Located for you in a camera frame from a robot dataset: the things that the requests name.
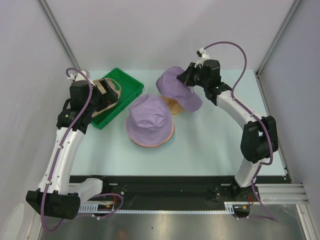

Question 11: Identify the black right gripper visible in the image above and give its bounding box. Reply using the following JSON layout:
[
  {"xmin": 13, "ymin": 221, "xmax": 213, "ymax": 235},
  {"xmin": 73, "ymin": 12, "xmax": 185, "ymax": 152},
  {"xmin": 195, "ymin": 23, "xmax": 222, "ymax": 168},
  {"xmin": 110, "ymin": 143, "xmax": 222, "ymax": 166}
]
[{"xmin": 177, "ymin": 62, "xmax": 209, "ymax": 89}]

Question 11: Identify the lavender baseball cap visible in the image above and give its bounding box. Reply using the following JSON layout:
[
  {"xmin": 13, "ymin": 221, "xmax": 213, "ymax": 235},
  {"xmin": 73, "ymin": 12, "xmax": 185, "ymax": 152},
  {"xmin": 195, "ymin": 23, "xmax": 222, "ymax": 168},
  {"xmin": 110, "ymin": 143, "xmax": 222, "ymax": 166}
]
[{"xmin": 155, "ymin": 66, "xmax": 203, "ymax": 112}]

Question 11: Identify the lavender purple hat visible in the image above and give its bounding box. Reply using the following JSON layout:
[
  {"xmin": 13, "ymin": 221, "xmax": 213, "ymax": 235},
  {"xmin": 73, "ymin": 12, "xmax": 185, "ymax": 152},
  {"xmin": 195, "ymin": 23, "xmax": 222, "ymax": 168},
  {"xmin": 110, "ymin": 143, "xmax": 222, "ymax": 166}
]
[{"xmin": 125, "ymin": 94, "xmax": 174, "ymax": 145}]

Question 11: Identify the pink hat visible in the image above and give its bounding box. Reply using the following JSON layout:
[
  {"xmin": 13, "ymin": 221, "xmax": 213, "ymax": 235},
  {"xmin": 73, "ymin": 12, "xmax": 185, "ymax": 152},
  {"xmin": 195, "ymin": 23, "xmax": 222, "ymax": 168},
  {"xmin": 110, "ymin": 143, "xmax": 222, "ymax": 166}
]
[{"xmin": 129, "ymin": 125, "xmax": 175, "ymax": 148}]

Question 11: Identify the orange hat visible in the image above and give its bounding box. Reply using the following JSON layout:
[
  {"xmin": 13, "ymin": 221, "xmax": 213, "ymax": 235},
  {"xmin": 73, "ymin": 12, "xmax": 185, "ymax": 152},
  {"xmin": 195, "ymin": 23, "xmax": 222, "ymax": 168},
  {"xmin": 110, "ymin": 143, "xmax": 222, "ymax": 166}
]
[{"xmin": 130, "ymin": 131, "xmax": 175, "ymax": 148}]

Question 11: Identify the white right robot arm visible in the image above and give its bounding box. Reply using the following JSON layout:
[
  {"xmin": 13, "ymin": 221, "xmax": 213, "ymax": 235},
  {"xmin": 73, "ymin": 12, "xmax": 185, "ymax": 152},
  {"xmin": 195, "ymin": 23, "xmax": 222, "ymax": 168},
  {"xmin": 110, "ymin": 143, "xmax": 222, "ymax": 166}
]
[{"xmin": 177, "ymin": 59, "xmax": 279, "ymax": 201}]

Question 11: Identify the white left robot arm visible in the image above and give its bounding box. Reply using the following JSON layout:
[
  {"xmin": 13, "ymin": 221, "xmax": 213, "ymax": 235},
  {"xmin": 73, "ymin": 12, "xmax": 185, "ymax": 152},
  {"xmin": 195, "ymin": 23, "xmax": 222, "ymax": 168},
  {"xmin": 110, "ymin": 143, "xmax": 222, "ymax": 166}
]
[{"xmin": 25, "ymin": 80, "xmax": 111, "ymax": 220}]

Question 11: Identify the green plastic tray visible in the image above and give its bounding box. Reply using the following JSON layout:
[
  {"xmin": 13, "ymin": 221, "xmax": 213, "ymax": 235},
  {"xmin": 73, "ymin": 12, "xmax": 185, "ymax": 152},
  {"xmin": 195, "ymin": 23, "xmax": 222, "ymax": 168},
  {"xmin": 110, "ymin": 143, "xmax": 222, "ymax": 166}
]
[{"xmin": 91, "ymin": 68, "xmax": 144, "ymax": 130}]

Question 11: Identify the wooden hat stand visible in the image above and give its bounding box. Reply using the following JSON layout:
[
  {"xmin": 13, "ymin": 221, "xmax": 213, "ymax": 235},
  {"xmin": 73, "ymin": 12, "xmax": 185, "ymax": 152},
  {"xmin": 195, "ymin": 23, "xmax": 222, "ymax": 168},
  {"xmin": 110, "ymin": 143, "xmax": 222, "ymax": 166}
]
[{"xmin": 161, "ymin": 96, "xmax": 184, "ymax": 115}]

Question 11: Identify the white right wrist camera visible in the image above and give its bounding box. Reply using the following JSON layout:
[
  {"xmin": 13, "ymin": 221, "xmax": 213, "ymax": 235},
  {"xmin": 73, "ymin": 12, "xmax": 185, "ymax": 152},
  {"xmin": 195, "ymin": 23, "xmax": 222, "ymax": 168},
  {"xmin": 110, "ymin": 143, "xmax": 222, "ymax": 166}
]
[{"xmin": 194, "ymin": 47, "xmax": 211, "ymax": 68}]

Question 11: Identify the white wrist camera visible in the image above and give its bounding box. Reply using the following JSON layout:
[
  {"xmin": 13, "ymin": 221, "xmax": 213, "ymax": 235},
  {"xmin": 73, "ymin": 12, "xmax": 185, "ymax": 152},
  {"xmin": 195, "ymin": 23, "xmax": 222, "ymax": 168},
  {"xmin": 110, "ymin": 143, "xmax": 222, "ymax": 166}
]
[
  {"xmin": 194, "ymin": 47, "xmax": 211, "ymax": 68},
  {"xmin": 66, "ymin": 70, "xmax": 88, "ymax": 82}
]

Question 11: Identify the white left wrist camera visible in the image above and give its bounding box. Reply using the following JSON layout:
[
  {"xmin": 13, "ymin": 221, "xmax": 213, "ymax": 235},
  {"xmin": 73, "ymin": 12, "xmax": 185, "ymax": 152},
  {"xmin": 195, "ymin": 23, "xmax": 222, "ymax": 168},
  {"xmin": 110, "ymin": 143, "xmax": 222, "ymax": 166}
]
[{"xmin": 66, "ymin": 70, "xmax": 88, "ymax": 82}]

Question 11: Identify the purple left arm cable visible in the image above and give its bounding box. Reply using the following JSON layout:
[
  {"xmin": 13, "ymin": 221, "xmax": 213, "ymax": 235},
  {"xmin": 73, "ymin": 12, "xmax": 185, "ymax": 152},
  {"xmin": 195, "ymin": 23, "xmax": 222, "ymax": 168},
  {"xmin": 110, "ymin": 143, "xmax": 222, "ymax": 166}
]
[{"xmin": 39, "ymin": 67, "xmax": 125, "ymax": 232}]

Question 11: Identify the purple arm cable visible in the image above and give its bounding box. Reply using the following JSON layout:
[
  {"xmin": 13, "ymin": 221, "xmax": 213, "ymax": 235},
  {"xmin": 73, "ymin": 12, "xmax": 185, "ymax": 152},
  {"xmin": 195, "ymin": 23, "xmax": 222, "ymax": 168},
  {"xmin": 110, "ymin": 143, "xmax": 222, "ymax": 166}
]
[
  {"xmin": 39, "ymin": 67, "xmax": 125, "ymax": 232},
  {"xmin": 202, "ymin": 41, "xmax": 280, "ymax": 223}
]

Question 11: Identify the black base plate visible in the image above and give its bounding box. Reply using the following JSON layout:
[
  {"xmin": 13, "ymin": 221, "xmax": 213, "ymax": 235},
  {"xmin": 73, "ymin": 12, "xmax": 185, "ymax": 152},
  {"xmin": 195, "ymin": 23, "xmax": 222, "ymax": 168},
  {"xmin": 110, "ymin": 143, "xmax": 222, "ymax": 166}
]
[{"xmin": 69, "ymin": 174, "xmax": 292, "ymax": 211}]

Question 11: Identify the white slotted cable duct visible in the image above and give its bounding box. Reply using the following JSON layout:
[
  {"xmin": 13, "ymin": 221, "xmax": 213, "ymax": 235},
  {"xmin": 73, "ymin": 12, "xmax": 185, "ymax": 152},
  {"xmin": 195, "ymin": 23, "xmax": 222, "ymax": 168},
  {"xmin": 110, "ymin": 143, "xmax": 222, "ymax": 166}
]
[{"xmin": 78, "ymin": 201, "xmax": 251, "ymax": 215}]

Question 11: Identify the aluminium frame post left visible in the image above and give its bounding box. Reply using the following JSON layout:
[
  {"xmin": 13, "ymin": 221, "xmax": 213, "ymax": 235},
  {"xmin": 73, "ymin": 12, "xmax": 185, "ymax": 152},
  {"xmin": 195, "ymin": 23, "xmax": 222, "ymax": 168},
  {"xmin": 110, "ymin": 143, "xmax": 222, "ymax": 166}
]
[{"xmin": 36, "ymin": 0, "xmax": 80, "ymax": 69}]

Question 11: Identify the aluminium frame post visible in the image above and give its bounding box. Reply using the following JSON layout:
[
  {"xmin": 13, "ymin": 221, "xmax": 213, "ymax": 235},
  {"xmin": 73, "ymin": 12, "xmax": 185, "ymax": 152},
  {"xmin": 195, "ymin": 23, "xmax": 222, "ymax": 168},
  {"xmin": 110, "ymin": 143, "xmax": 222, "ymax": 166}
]
[
  {"xmin": 255, "ymin": 0, "xmax": 303, "ymax": 78},
  {"xmin": 36, "ymin": 0, "xmax": 80, "ymax": 69}
]

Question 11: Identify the aluminium frame post right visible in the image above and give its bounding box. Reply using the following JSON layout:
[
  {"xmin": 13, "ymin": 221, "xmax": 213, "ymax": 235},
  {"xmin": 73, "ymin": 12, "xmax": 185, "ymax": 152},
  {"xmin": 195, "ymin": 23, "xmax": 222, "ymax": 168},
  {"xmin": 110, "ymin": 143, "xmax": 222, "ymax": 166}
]
[{"xmin": 255, "ymin": 0, "xmax": 303, "ymax": 78}]

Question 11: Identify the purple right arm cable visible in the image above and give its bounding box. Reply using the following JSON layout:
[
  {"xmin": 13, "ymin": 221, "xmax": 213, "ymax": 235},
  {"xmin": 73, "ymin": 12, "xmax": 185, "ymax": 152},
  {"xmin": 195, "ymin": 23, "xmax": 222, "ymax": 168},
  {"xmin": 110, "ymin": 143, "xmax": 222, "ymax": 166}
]
[{"xmin": 202, "ymin": 41, "xmax": 280, "ymax": 223}]

